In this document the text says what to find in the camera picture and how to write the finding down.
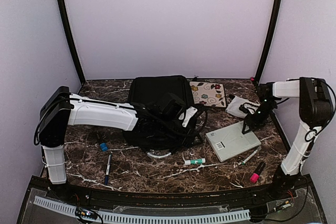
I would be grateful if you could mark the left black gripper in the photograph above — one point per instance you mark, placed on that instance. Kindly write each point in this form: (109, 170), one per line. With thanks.
(190, 135)

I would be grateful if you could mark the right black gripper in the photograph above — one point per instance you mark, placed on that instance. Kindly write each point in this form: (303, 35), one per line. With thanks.
(252, 123)

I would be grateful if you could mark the black student bag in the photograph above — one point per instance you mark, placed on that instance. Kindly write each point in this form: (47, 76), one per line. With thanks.
(148, 89)

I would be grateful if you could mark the grey shrink-wrapped notebook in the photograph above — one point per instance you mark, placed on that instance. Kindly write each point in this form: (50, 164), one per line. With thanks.
(230, 141)

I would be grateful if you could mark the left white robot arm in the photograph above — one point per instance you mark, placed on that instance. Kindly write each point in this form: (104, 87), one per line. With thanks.
(65, 108)

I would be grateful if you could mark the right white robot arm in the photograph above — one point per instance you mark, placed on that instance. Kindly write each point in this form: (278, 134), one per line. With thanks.
(316, 111)

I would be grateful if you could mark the thin white green pen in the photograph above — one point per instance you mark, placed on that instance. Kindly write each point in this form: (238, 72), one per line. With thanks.
(250, 156)

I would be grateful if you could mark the clear tape roll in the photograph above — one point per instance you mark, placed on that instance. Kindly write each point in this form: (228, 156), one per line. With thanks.
(155, 155)

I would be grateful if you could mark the floral square plate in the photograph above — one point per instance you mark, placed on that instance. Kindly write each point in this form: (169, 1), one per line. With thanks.
(209, 94)

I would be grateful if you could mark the green white glue stick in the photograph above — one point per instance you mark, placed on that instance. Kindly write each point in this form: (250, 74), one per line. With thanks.
(194, 161)

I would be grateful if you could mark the pink black highlighter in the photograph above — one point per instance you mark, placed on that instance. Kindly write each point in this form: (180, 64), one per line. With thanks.
(256, 174)

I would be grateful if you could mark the blue capped marker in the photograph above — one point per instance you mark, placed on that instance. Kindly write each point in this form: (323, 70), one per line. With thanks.
(101, 142)

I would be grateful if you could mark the blue ballpoint pen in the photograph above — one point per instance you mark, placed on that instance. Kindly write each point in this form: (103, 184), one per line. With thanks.
(106, 177)

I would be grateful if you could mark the small circuit board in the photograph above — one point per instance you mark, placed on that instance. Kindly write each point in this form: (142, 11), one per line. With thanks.
(85, 213)

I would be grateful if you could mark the grey slotted cable duct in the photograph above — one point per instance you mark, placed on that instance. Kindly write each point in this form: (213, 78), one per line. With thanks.
(105, 216)

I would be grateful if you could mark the black front rail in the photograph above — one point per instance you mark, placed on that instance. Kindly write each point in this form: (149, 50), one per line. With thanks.
(107, 199)

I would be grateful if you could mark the right black frame post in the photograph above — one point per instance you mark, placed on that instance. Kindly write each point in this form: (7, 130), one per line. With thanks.
(268, 40)

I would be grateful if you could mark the black frame post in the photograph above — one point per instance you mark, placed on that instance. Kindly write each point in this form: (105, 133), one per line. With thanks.
(70, 41)
(268, 40)

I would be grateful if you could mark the left black frame post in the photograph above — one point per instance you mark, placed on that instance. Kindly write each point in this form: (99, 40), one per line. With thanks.
(70, 41)

